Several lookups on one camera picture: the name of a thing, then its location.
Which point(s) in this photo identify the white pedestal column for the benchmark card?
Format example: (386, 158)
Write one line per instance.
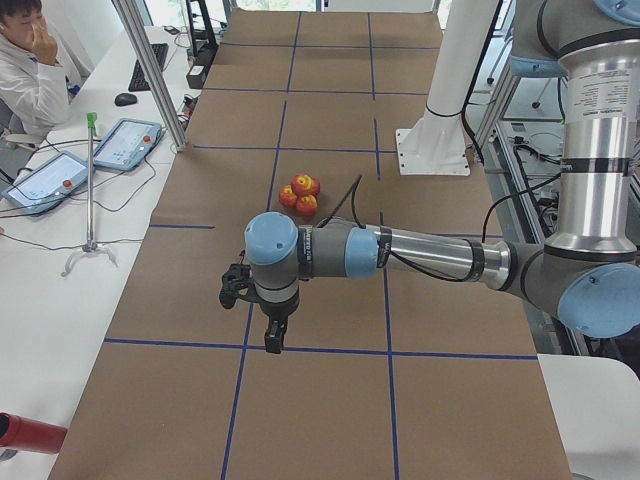
(435, 145)

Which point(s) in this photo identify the green handled reacher grabber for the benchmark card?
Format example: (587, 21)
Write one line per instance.
(91, 248)

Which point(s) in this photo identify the teach pendant tablet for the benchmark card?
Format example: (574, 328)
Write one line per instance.
(47, 186)
(127, 144)

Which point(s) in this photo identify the black computer mouse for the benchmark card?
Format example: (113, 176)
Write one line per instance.
(125, 99)

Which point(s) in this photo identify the person in white coat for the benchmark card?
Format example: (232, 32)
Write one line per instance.
(39, 78)

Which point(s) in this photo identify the red bottle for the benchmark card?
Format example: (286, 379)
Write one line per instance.
(25, 434)

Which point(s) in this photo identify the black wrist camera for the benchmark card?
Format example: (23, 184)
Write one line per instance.
(236, 285)

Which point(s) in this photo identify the red yellow apple side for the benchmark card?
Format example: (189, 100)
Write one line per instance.
(287, 197)

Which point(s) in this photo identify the lone red yellow apple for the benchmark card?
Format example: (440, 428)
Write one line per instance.
(304, 185)

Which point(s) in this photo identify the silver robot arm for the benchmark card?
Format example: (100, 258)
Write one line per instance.
(585, 273)

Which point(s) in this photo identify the aluminium frame post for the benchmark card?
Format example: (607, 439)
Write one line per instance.
(135, 29)

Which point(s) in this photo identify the red yellow apple front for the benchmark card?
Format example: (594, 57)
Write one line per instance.
(306, 206)

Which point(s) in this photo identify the black computer box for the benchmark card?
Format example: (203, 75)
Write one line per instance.
(196, 77)

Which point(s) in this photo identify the near teach pendant tablet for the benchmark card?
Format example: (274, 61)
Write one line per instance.
(47, 186)

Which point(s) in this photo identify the far teach pendant tablet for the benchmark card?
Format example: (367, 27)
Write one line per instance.
(127, 144)

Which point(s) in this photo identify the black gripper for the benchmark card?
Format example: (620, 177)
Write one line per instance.
(278, 311)

